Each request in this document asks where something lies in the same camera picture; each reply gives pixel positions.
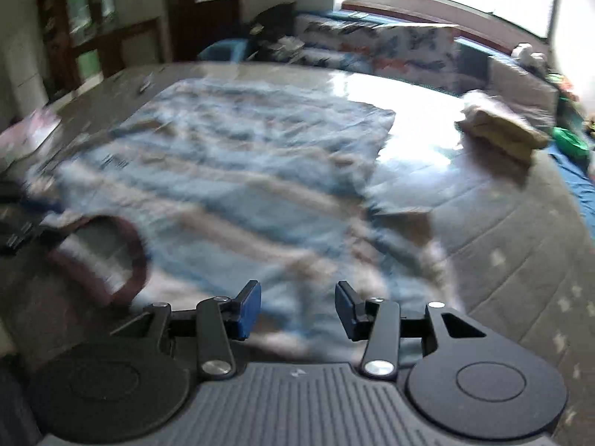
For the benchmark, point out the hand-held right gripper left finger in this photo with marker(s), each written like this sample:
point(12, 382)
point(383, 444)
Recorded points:
point(248, 309)

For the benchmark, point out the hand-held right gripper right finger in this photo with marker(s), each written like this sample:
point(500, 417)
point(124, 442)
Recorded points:
point(346, 311)

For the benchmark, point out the blue striped towel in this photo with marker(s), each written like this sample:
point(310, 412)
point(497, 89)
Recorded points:
point(241, 172)

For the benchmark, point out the dark red band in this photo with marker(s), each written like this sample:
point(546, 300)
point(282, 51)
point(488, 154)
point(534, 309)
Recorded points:
point(137, 251)

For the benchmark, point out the folded beige green blanket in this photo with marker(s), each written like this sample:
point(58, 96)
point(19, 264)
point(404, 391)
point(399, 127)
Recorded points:
point(502, 130)

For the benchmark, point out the butterfly print cushion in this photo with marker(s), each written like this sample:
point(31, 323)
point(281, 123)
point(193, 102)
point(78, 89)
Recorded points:
point(409, 51)
point(334, 60)

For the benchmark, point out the teal plastic stool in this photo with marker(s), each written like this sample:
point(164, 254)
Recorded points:
point(225, 50)

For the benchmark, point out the dark striped cloth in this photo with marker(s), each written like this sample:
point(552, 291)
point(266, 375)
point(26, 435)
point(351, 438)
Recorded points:
point(279, 45)

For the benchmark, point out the pink box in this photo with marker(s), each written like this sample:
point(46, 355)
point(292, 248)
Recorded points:
point(28, 134)

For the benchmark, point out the green bowl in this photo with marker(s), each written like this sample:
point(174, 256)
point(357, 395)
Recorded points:
point(571, 141)

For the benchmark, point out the grey pillow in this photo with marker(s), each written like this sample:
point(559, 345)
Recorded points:
point(520, 86)

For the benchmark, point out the black bag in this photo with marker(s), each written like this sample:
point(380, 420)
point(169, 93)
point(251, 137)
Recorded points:
point(276, 21)

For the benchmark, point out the dark wooden door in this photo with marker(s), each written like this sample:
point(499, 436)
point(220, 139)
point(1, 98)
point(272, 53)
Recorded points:
point(186, 23)

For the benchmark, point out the green brown plush toys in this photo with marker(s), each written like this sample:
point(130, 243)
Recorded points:
point(569, 90)

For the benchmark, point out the white stuffed toy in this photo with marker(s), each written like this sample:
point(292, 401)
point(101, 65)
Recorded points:
point(530, 55)

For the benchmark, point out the wooden cabinet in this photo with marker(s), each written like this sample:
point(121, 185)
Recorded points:
point(93, 18)

